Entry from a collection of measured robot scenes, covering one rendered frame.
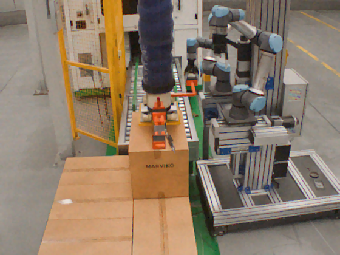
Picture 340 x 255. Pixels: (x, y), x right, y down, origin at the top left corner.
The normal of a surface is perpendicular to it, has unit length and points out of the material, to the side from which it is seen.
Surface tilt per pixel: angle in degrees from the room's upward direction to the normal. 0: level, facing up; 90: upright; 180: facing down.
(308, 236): 0
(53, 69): 90
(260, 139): 90
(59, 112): 90
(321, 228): 0
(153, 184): 90
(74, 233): 0
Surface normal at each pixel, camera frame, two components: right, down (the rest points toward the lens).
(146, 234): -0.03, -0.88
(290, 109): 0.11, 0.48
